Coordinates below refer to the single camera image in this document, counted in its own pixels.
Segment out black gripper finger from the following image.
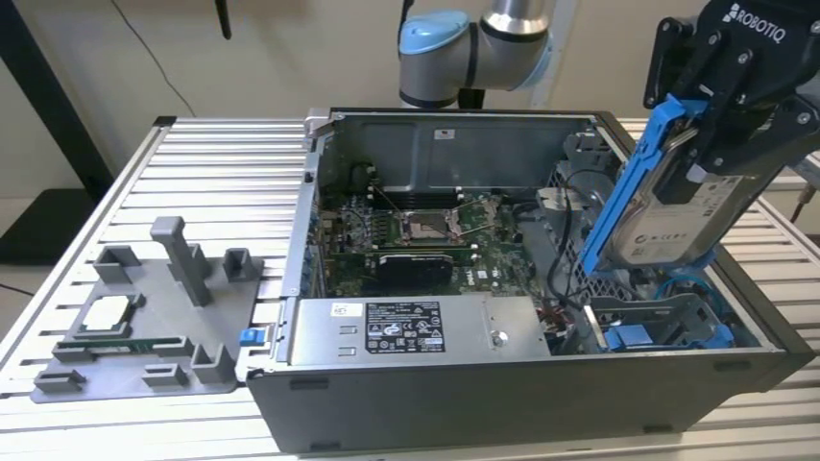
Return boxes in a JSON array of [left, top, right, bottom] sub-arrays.
[[641, 16, 757, 109], [653, 87, 820, 204]]

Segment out hard disk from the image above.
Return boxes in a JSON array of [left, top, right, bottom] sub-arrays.
[[578, 93, 750, 278]]

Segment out grey disk bay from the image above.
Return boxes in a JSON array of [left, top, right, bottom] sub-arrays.
[[578, 287, 736, 352]]

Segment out grey metal drive cage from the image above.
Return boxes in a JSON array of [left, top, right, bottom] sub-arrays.
[[517, 158, 641, 308]]

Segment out metal socket cover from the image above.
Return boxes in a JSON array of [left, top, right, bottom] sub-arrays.
[[450, 198, 498, 229]]

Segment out green motherboard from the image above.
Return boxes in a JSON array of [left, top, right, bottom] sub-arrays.
[[312, 186, 537, 299]]

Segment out blue carrier in bay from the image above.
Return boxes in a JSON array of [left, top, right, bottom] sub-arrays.
[[605, 326, 656, 350]]

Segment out black RAM slots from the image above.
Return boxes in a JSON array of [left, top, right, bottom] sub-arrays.
[[374, 185, 466, 210]]

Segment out CPU socket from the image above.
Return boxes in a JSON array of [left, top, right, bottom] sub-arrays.
[[400, 208, 460, 244]]

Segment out silver power supply unit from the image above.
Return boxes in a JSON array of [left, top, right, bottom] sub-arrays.
[[284, 295, 552, 364]]

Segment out black expansion slot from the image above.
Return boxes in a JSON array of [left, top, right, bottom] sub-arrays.
[[376, 243, 478, 252]]

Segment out metal locking lever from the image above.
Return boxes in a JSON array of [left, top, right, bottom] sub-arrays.
[[376, 186, 406, 216]]

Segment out black open PC case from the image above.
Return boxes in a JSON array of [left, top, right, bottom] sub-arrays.
[[245, 106, 816, 455]]

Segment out black antenna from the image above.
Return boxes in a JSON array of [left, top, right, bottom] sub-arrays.
[[213, 0, 233, 40]]

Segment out grey parts rack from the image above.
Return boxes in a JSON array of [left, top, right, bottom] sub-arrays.
[[29, 215, 266, 405]]

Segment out green RAM stick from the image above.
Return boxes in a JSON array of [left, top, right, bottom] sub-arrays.
[[60, 337, 188, 354]]

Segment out silver CPU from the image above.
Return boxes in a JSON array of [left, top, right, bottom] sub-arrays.
[[81, 297, 137, 331]]

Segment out black stand with base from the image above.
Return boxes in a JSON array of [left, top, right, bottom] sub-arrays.
[[0, 0, 114, 266]]

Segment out white wall conduit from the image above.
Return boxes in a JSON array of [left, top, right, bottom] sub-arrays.
[[529, 0, 578, 109]]

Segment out long black wire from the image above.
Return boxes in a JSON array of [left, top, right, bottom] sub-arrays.
[[546, 167, 608, 308]]

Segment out blue wire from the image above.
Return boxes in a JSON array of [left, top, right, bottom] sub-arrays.
[[656, 271, 725, 337]]

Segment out red wire bundle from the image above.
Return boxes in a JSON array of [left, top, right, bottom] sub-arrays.
[[537, 306, 574, 340]]

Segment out thin black wall wire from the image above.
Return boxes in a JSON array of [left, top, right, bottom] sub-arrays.
[[109, 0, 197, 117]]

